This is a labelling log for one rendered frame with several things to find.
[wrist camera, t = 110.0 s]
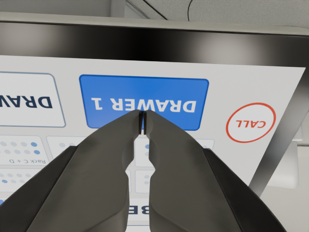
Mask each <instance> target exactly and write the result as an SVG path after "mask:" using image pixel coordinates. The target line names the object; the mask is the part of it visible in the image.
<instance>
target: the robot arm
mask: <svg viewBox="0 0 309 232"><path fill-rule="evenodd" d="M142 125H143V134H144V135H146V136H147V138H148V139H149V161H150V162H151V163H152V164H153V166H154V168H155V171H154V173H153V174H152V176H151V177H150V186H149V228H150V231H151V232H287V231H286V230H285V228H284V227H283V225H282V224H281V223H280V222H279V220H278V219H277V218H276V216H275V215H274V214H273V213H272V211H271V210H270V209H269V208H268V207H267V205H266V204H265V203H264V202H263V201H262V200H261V199H260V198H259V197H258V196H257V194H256V193H255V192H254V191H253V190H252V189H251V188H250V187H249V186H248V185H247V184H245V183H244V182H243V181H242V180H241V179H240V178H239V177H238V176H237V175H236V174H235V173H234V172H233V171H232V170H231V169H230V168H229V167H228V166H227V165H226V164H225V163H224V162H223V161H222V160H221V159H220V158H219V157H218V156H217V155H216V154H215V153H214V152H213V151H212V150H211V149H210V148H203V147H202V146H201V145H200V144H199V143H198V142H197V141H196V140H195V139H194V138H193V137H192V136H191V135H190V134H188V133H187V132H186V131H184V130H183V129H181V128H180V127H178V126H177V125H175V124H174V123H172V122H170V121H169V120H167V119H166V118H164V117H162V116H161V115H159V114H157V113H156V112H154V111H152V110H139V109H136V110H132V111H130V112H128V113H126V114H124V115H123V116H121V117H119V118H117V119H115V120H113V121H111V122H110V123H108V124H106V125H104V126H102V127H101V128H99V129H98V130H96V131H95V132H93V133H92V134H90V135H89V136H88V137H86V138H85V139H84V140H83V141H81V142H80V143H79V144H78V145H77V146H73V145H70V146H69V147H68V148H67V149H65V150H64V151H63V152H62V153H61V154H59V155H58V156H57V157H56V158H54V159H53V160H52V161H51V162H50V163H48V164H47V165H46V166H45V167H44V168H43V169H42V170H40V171H39V172H38V173H37V174H36V175H34V176H33V177H32V178H31V179H29V180H28V181H27V182H26V183H25V184H24V185H22V186H21V187H20V188H19V189H17V190H16V191H15V192H14V193H13V194H12V195H10V196H9V197H8V198H7V199H6V200H5V201H4V202H3V203H2V204H1V205H0V232H125V231H126V228H127V222H128V215H129V207H130V197H129V178H128V175H127V174H126V169H127V167H128V166H129V164H130V163H131V162H132V161H133V160H134V141H135V139H136V138H137V137H138V136H139V135H141V133H142Z"/></svg>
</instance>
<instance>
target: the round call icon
mask: <svg viewBox="0 0 309 232"><path fill-rule="evenodd" d="M286 103H287V102H282V101H252V100H232V101H231V104H230V108H229V111H228V115H227V118H226V121H225V125H224V127H223V131H222V135H221V138H220V141H219V144H242V145H266V144H267V142H268V140H269V138H270V136H271V134H272V132H273V130H274V128H275V126H276V124H277V122H278V120H279V117H280V115H281V113H282V111H283V109H284V107H285V105H286Z"/></svg>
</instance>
